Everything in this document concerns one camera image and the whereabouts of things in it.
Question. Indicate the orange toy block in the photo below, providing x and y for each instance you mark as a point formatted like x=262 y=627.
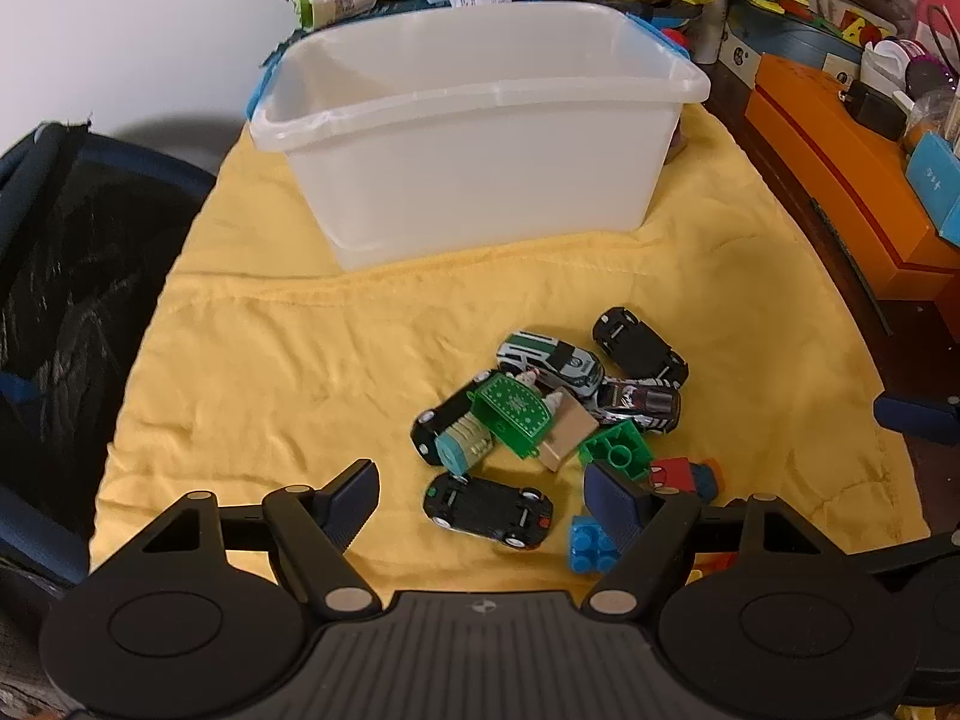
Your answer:
x=705 y=566

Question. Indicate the light blue box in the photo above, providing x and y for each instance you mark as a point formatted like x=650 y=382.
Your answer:
x=934 y=172

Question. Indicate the green toy cart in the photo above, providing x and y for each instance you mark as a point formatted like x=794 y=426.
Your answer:
x=514 y=409

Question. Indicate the small white toy figure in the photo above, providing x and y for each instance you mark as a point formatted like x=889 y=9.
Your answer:
x=529 y=379
x=555 y=401

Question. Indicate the green white toy car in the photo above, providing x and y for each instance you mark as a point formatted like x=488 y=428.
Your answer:
x=551 y=360

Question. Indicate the orange box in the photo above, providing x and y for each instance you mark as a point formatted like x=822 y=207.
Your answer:
x=840 y=180

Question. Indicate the blue building block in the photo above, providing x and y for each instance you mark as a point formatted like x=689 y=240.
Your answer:
x=589 y=547

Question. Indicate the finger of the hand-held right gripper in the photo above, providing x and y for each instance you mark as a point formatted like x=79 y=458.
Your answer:
x=915 y=414
x=911 y=553

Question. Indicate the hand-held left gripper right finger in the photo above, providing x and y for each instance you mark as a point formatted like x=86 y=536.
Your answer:
x=611 y=502

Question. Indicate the black mesh chair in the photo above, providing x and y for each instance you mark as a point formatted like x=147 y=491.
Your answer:
x=75 y=277

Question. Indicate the white plastic container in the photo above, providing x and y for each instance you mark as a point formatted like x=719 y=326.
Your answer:
x=881 y=67

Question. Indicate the brown cardboard piece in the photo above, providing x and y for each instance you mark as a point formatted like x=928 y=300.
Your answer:
x=566 y=431

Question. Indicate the red card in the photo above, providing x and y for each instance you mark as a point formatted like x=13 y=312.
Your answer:
x=941 y=0

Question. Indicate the red blue toy block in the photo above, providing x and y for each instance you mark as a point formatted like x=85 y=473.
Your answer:
x=679 y=474

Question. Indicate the black power adapter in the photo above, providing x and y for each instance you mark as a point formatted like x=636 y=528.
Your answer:
x=877 y=112

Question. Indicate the yellow cloth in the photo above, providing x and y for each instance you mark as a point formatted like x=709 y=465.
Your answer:
x=262 y=360

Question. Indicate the black red striped toy car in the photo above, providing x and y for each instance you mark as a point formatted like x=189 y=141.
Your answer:
x=637 y=401

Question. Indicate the red ball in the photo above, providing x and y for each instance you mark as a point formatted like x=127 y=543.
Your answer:
x=675 y=37

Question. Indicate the black white toy car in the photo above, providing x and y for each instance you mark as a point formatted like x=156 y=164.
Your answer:
x=442 y=416

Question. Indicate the teal beige toy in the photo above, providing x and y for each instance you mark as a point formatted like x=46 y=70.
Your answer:
x=457 y=450

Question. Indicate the clear box of toys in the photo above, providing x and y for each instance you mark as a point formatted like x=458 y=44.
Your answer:
x=795 y=37

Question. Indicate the green building block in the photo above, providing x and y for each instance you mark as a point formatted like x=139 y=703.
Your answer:
x=607 y=446

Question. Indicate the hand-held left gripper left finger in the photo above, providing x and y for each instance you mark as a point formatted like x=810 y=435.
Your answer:
x=352 y=499

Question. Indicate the white plastic storage bin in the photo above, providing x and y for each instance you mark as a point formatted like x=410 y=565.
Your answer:
x=480 y=165

